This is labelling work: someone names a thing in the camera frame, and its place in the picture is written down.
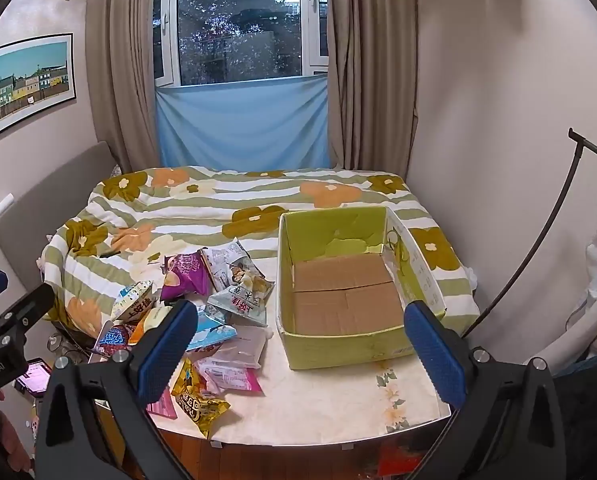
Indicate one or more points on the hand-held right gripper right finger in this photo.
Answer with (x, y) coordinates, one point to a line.
(436, 355)

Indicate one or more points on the yellow snack packet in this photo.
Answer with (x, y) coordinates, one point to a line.
(198, 405)

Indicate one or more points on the flat pink snack packet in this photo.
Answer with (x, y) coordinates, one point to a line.
(162, 407)

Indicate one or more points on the purple snack packet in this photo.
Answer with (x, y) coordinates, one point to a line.
(186, 277)

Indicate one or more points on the orange snack packet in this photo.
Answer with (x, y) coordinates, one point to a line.
(141, 332)

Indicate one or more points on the green cardboard box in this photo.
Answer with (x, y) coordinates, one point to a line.
(348, 305)

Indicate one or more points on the white wall socket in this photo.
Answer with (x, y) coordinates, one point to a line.
(4, 203)

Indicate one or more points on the light blue snack packet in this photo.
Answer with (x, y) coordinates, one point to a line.
(211, 337)

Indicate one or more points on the beige curtain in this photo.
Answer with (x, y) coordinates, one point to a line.
(123, 60)
(373, 60)

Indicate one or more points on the grey headboard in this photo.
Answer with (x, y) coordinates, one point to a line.
(53, 195)

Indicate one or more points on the light blue cloth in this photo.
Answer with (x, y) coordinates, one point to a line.
(243, 125)

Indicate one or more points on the floral striped blanket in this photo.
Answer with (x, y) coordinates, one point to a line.
(203, 210)

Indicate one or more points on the grey snack packet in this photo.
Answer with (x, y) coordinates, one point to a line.
(241, 307)

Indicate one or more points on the black lamp stand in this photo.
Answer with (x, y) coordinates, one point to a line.
(560, 195)

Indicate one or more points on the phone with pink screen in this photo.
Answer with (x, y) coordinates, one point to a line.
(34, 377)

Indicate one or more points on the clear white snack packet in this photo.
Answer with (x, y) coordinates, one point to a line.
(243, 350)

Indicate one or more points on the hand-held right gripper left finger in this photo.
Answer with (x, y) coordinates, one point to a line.
(171, 345)

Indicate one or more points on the wall poster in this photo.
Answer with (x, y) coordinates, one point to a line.
(31, 82)

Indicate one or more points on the person's left hand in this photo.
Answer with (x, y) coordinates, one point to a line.
(13, 440)

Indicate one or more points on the red and blue snack packet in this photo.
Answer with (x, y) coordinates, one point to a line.
(113, 340)

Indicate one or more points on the white packet with dark strip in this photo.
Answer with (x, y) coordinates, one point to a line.
(228, 262)

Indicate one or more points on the window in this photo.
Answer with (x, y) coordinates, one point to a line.
(238, 25)

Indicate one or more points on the cream and blue snack packet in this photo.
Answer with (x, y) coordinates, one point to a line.
(136, 302)

